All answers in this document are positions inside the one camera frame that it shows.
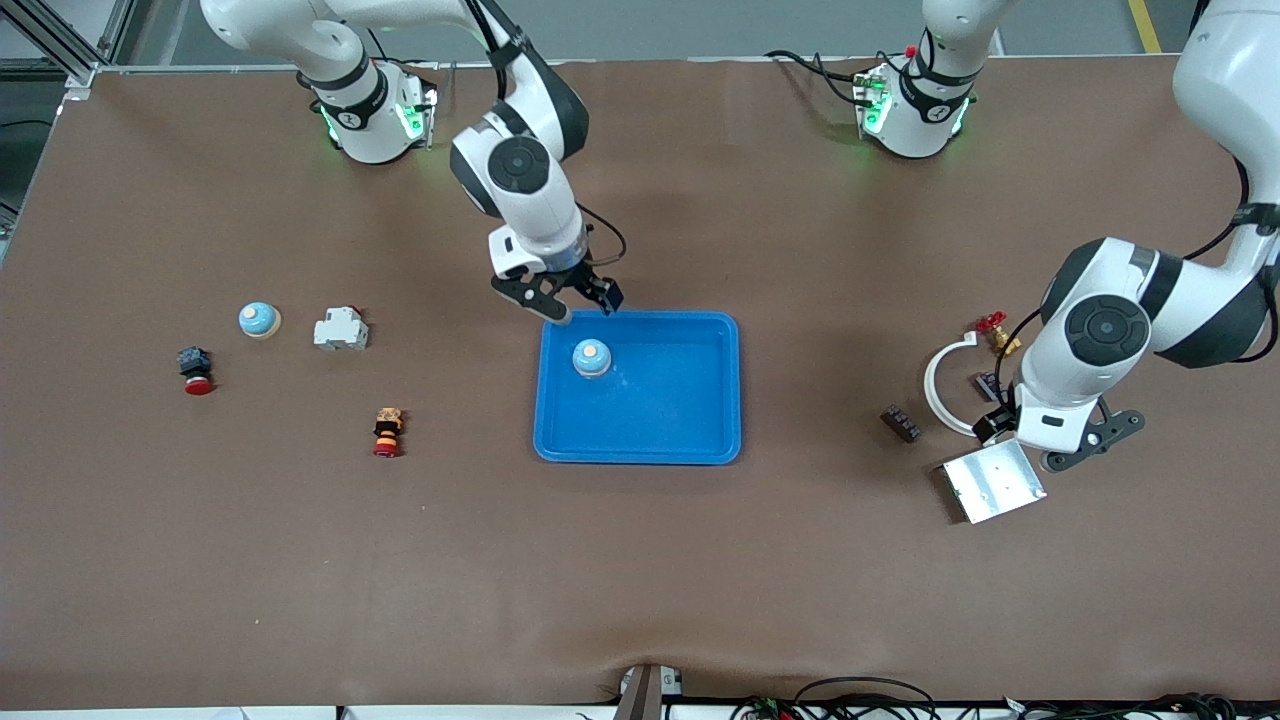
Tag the grey table edge clamp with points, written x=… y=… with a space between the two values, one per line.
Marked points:
x=640 y=700

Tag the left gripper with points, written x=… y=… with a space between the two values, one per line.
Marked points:
x=990 y=425

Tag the light blue call bell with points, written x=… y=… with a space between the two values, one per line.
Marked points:
x=259 y=320
x=591 y=358

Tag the aluminium frame profile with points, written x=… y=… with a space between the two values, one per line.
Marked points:
x=78 y=72

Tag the blue plastic tray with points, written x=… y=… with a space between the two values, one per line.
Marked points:
x=650 y=430

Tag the silver aluminium plate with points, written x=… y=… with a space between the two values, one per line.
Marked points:
x=990 y=485

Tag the orange and red push button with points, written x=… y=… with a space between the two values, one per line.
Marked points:
x=388 y=431

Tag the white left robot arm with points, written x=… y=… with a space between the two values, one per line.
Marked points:
x=1105 y=330

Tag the white circuit breaker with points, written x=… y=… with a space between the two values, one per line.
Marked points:
x=341 y=329

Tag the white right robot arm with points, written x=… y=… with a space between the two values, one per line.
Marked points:
x=520 y=165

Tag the dark connector block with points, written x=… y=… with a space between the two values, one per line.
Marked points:
x=986 y=384
x=899 y=423

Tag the red emergency stop button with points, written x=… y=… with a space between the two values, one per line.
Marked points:
x=196 y=371

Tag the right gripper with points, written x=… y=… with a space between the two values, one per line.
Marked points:
x=583 y=279

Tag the white curved bracket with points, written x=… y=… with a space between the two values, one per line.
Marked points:
x=928 y=390

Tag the red and green connector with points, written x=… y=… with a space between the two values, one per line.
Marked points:
x=768 y=708

